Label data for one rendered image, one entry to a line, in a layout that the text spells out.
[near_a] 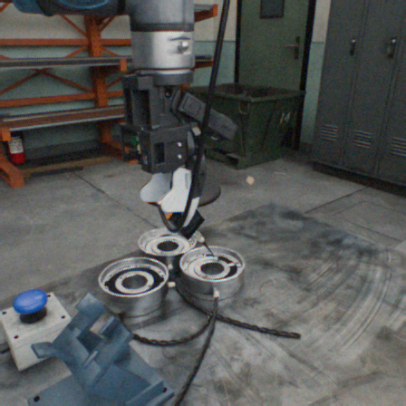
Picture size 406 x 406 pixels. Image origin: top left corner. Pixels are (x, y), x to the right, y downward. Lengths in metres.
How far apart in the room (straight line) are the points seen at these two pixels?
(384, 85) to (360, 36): 0.43
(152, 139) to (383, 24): 3.03
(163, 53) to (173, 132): 0.09
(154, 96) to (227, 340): 0.33
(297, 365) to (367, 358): 0.09
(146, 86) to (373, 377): 0.44
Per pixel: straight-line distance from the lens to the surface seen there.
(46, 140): 4.45
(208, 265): 0.65
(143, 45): 0.47
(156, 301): 0.58
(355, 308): 0.64
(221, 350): 0.53
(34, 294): 0.54
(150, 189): 0.55
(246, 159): 3.79
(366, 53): 3.45
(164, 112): 0.49
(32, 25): 4.36
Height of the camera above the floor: 1.17
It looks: 25 degrees down
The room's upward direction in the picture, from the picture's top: straight up
